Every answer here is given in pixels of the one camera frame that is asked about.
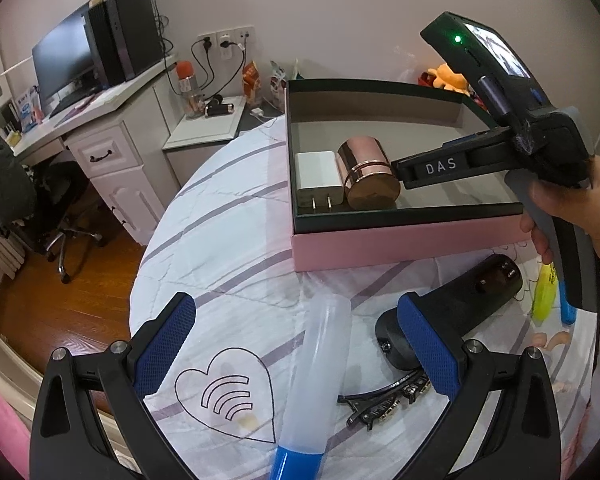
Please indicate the blue highlighter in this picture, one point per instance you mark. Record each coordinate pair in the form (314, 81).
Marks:
(568, 305)

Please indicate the black computer monitor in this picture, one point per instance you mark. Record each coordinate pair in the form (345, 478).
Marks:
(62, 55)

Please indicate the white nightstand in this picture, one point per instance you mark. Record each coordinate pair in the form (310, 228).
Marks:
(205, 132)

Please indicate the pink box with green rim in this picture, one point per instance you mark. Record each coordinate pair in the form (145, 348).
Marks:
(405, 247)

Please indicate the rose gold cylinder jar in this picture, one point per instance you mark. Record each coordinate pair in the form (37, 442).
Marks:
(365, 170)

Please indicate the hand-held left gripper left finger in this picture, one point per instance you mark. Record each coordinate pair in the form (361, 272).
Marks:
(165, 345)

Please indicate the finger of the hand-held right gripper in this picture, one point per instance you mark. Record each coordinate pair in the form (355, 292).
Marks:
(472, 135)
(430, 170)

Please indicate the clear bottle with red cap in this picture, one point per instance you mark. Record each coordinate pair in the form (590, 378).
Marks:
(190, 90)

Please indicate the translucent tube with blue cap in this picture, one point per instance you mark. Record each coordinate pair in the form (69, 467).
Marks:
(320, 360)

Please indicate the small black cylinder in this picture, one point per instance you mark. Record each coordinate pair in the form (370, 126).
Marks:
(220, 109)

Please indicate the pink cloth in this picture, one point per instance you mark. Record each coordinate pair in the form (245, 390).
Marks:
(0, 435)

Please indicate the white wall power outlet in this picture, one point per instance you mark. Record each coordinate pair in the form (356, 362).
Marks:
(227, 35)

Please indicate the white desk with drawers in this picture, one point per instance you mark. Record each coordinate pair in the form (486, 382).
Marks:
(125, 160)

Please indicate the orange plush toy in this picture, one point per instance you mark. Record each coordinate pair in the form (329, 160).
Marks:
(447, 76)

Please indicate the black hair clip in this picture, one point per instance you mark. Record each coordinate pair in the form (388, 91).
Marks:
(380, 402)

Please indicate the black office chair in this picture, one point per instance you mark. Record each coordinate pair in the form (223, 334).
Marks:
(10, 185)

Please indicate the yellow highlighter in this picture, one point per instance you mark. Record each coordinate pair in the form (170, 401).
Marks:
(544, 295)

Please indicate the white radiator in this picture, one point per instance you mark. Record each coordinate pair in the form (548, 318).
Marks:
(0, 255)

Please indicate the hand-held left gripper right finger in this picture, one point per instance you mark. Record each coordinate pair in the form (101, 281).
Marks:
(425, 345)

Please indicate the white plug charger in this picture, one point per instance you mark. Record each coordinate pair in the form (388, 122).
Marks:
(315, 175)

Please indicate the white and blue bag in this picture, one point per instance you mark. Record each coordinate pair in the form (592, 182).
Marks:
(277, 85)

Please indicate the black speaker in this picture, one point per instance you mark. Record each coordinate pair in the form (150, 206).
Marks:
(130, 35)

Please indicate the black keyboard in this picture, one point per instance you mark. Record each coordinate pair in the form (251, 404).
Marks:
(70, 104)

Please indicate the white bed frame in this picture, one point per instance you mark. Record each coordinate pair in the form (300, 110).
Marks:
(25, 380)

